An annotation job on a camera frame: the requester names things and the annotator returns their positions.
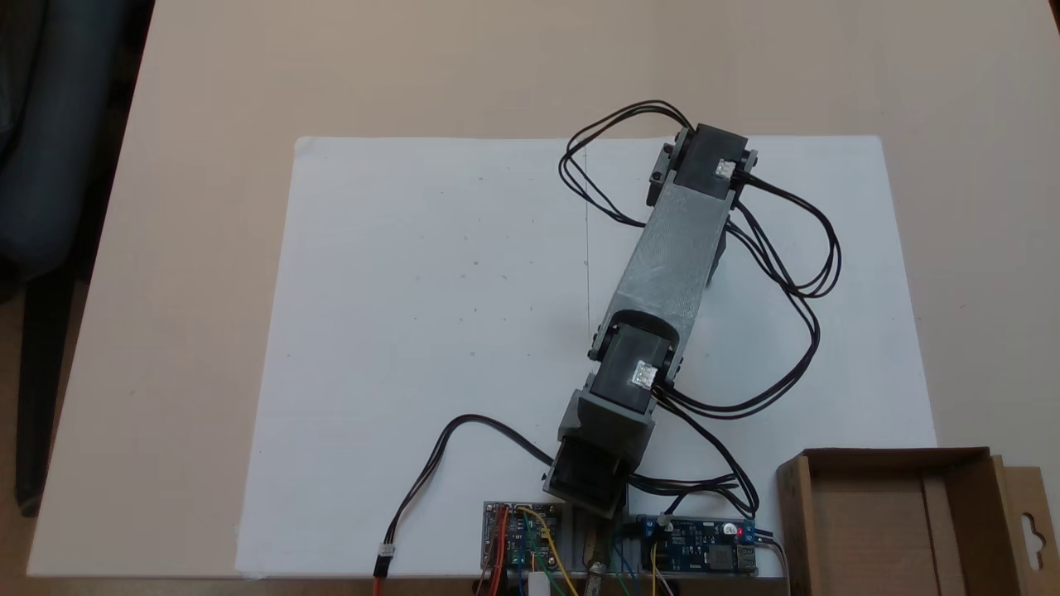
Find white paper sheet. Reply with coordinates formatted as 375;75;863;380
235;134;939;581

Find threaded metal stand pole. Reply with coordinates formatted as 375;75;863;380
582;534;607;596

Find blue circuit board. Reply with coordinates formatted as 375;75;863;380
635;512;760;575

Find brown cardboard box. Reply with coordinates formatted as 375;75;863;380
776;446;1060;596

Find dark office chair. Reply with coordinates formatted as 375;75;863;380
0;0;156;520

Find thin black motor wires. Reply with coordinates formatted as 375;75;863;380
658;169;845;420
556;99;696;229
628;396;762;520

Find circuit board with coloured wires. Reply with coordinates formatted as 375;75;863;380
481;499;566;573

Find red wires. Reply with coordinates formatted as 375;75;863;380
488;506;508;596

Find black cable with connector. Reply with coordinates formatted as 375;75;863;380
372;413;557;582

